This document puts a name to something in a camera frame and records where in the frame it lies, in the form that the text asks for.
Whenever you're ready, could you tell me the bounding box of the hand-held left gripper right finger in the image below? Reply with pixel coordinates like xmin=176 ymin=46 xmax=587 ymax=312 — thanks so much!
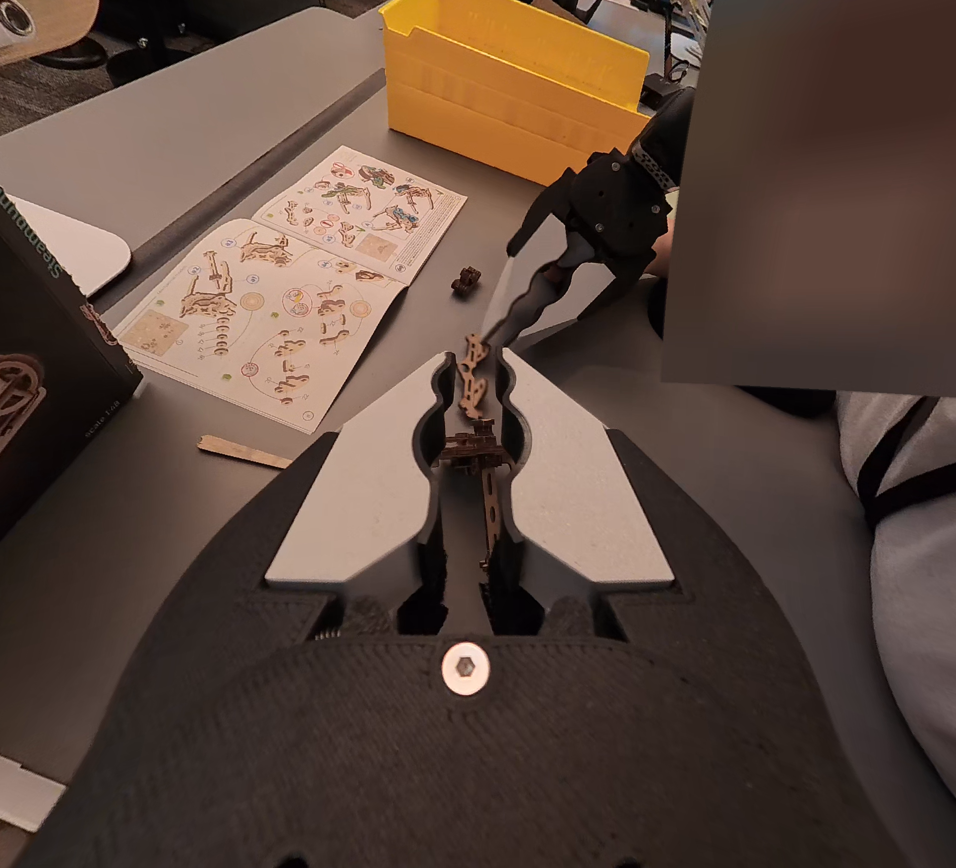
xmin=499 ymin=347 xmax=675 ymax=585

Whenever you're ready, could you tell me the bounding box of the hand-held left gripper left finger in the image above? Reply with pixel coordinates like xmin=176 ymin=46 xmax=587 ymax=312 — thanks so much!
xmin=265 ymin=351 xmax=457 ymax=593

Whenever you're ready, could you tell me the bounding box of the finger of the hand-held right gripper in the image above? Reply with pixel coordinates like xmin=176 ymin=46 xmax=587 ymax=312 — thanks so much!
xmin=480 ymin=252 xmax=525 ymax=342
xmin=487 ymin=233 xmax=619 ymax=349

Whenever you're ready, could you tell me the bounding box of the wooden linked strip part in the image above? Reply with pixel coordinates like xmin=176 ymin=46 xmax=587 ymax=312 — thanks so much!
xmin=437 ymin=332 xmax=524 ymax=578

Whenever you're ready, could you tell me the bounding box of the black model kit box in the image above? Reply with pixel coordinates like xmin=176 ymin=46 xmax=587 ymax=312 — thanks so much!
xmin=0 ymin=187 xmax=144 ymax=540

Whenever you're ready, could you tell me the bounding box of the flat wooden stick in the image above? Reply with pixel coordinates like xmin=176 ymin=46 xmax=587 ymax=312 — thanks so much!
xmin=197 ymin=434 xmax=294 ymax=470

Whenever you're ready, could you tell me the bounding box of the yellow plastic bin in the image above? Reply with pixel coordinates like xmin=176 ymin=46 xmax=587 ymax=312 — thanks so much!
xmin=378 ymin=0 xmax=652 ymax=188

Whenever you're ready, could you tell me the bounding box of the open instruction booklet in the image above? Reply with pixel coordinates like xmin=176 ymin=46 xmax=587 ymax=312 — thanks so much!
xmin=114 ymin=145 xmax=469 ymax=434

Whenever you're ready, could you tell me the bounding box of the person's grey striped clothing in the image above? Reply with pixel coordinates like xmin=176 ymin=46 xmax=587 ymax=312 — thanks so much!
xmin=836 ymin=390 xmax=956 ymax=798

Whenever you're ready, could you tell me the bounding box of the white cardboard box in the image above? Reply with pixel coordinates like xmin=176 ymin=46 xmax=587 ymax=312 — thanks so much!
xmin=0 ymin=756 xmax=67 ymax=833

